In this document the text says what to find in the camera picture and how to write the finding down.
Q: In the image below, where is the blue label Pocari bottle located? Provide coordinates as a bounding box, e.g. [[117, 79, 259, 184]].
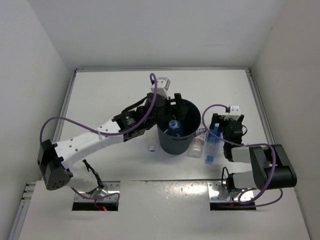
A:
[[164, 119, 185, 137]]

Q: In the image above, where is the clear bottle white cap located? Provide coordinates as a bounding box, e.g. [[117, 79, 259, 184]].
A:
[[147, 127, 158, 153]]

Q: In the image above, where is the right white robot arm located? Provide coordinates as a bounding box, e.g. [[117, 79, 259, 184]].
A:
[[209, 113, 298, 192]]

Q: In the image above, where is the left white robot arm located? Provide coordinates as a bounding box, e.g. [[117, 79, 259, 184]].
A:
[[37, 92, 188, 195]]

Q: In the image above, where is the dark grey plastic bin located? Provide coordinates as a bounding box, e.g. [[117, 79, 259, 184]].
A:
[[156, 99, 201, 155]]

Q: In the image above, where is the blue cap clear bottle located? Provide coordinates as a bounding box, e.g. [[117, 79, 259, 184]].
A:
[[205, 133, 220, 164]]

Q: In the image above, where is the orange label clear bottle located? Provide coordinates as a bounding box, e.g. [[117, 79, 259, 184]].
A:
[[188, 122, 207, 159]]

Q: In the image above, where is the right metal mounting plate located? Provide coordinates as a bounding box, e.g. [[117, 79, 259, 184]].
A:
[[207, 180, 245, 204]]

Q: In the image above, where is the metal mounting plate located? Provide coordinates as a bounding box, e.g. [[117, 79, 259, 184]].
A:
[[73, 181, 121, 204], [207, 180, 245, 204]]

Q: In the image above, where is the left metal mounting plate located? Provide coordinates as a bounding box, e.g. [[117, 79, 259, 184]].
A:
[[73, 181, 121, 204]]

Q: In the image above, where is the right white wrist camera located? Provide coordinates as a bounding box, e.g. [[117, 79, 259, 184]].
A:
[[224, 105, 241, 121]]

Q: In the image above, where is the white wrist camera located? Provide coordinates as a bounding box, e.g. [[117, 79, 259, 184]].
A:
[[150, 73, 171, 100], [224, 105, 241, 121]]

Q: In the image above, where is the right aluminium frame rail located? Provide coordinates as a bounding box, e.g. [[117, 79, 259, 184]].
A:
[[245, 67, 312, 240]]

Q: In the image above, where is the aluminium frame rail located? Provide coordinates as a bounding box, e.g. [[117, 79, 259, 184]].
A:
[[7, 67, 77, 240], [245, 67, 312, 240]]

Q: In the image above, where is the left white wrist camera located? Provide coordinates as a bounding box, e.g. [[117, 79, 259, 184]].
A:
[[150, 73, 171, 100]]

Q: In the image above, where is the left aluminium frame rail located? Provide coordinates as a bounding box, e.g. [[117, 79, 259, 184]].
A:
[[7, 67, 77, 240]]

